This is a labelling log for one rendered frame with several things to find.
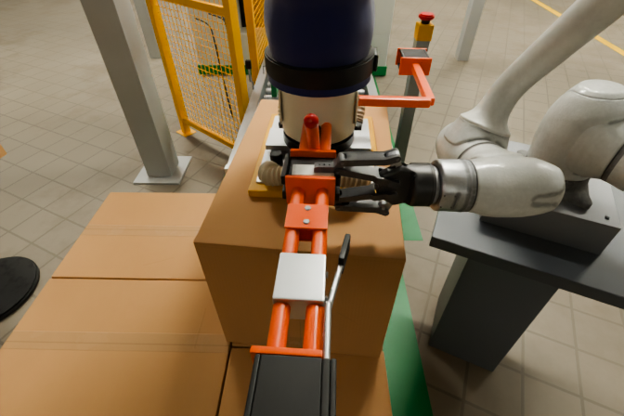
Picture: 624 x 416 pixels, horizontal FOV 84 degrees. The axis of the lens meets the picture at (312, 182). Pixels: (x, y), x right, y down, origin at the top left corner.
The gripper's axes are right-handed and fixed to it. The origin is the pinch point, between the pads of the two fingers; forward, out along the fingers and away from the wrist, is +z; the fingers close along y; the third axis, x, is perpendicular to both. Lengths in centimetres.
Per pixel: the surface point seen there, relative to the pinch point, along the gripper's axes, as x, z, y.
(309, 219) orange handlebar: -10.3, 0.1, -1.4
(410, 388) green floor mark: 7, -39, 107
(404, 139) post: 119, -50, 66
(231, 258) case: -3.3, 15.4, 17.2
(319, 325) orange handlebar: -26.0, -1.4, -0.7
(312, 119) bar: -0.4, 0.1, -12.3
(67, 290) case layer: 12, 72, 54
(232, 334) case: -3, 19, 49
